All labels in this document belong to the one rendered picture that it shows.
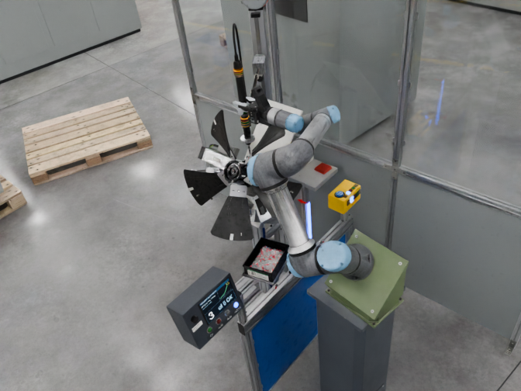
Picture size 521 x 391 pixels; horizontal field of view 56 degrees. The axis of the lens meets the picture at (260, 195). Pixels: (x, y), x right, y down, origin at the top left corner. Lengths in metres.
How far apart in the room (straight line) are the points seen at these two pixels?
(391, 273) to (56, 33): 6.50
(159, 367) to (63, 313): 0.90
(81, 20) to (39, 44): 0.69
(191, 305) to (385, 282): 0.77
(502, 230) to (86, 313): 2.73
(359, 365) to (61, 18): 6.47
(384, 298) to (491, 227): 0.99
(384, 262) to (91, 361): 2.14
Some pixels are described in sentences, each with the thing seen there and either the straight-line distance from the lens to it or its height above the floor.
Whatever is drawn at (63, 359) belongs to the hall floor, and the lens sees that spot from 3.59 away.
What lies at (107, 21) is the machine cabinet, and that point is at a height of 0.32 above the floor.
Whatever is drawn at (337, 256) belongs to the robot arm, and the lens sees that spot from 1.87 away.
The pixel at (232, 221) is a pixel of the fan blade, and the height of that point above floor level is 1.01.
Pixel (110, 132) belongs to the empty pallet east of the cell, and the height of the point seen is 0.14.
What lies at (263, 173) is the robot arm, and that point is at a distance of 1.82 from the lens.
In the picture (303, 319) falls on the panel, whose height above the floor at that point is 0.41.
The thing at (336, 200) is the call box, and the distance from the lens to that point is 2.53.
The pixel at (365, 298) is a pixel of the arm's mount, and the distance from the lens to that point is 2.05.
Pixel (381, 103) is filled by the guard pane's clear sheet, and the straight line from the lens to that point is 2.73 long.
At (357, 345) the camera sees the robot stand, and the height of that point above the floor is 0.83.
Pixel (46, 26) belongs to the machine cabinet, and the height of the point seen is 0.52.
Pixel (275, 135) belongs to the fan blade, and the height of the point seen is 1.40.
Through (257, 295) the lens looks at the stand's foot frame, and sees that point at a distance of 3.38.
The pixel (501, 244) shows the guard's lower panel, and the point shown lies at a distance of 2.88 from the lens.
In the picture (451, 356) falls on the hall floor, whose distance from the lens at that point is 3.28.
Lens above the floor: 2.70
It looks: 39 degrees down
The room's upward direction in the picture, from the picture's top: 8 degrees counter-clockwise
